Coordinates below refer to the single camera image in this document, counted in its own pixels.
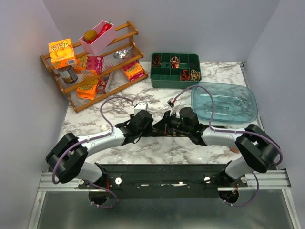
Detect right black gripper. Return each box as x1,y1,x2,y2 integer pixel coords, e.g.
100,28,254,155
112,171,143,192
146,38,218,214
153,110,191,134

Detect black leaf patterned tie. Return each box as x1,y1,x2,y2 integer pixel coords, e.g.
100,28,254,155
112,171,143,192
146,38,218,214
146,125,210,138

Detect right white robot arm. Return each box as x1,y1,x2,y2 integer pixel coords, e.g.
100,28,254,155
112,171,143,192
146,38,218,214
153,107,280,187

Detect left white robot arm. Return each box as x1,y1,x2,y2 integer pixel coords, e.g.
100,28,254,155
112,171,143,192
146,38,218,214
46,110,153,188

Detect rolled orange black tie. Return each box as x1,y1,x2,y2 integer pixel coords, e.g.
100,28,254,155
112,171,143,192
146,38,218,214
180,69,190,81

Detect green divided organizer tray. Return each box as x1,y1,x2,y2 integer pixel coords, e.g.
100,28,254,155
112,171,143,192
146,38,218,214
150,52,202,89

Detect rolled tan patterned tie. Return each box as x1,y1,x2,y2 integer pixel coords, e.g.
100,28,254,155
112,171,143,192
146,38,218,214
190,69,201,82

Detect orange sponge box right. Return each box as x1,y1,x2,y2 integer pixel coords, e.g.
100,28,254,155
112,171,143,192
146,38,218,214
121,61,144,82

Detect orange sponge box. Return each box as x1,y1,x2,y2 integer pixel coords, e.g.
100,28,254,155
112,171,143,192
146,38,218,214
77,79,99,100
121,61,144,82

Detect red white small box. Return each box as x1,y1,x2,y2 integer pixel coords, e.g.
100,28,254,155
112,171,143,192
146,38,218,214
96,73,113,94

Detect rolled dark orange tie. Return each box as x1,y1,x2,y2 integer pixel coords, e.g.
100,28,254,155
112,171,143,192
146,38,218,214
152,54,162,67

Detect rolled red patterned tie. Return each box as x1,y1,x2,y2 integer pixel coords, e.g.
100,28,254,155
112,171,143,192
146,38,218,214
170,56,180,69

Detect orange sponge box bottom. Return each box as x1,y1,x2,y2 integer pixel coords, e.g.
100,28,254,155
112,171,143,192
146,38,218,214
77,79,99,100

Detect teal plastic tub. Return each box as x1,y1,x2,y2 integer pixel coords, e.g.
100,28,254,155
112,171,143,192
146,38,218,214
191,82,258,123

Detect orange bottle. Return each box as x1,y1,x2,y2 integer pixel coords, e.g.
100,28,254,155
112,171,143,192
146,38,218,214
230,147,240,153

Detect metal spoon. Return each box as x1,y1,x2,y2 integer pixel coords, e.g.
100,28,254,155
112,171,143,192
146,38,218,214
113,46,133,60

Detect wooden tiered rack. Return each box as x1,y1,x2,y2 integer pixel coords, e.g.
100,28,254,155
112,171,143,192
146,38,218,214
41,21,147,113

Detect pink scrub sponge box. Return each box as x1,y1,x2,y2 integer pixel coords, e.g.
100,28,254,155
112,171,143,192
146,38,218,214
74,55,104,75

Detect dark glass jar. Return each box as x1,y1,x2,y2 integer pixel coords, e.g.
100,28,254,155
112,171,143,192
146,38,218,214
57,65,78,84

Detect pink plastic bin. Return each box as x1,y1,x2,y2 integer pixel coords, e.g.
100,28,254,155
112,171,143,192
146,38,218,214
79,20,117,56

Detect brown round fruit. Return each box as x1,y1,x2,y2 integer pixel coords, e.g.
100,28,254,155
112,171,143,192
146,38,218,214
83,30,98,42

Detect red chili pepper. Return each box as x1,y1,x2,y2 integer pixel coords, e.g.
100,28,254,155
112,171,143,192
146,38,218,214
87,21,112,44

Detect orange scrub daddy box top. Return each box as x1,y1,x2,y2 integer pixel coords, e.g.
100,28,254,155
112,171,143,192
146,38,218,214
48,38,77,69

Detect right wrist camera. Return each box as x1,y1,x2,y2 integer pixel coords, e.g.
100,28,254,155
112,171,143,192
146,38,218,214
167,98,181,116

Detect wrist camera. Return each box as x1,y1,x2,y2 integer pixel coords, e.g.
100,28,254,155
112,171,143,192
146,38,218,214
132,102,148,115
167,98,181,116

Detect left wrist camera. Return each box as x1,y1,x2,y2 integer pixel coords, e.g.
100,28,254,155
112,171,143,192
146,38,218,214
132,102,148,115

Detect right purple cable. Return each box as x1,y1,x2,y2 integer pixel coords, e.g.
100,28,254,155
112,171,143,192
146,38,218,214
173,85,284,207

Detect purple cable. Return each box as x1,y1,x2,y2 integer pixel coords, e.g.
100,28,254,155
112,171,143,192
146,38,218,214
51,96,134,209
173,85,284,207

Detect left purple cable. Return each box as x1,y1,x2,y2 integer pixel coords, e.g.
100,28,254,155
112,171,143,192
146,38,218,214
51,96,134,209

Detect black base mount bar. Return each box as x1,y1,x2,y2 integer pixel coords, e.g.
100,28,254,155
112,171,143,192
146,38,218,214
78,163,248,199

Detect aluminium rail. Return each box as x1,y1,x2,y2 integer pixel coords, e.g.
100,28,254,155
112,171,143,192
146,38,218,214
38,170,292,192

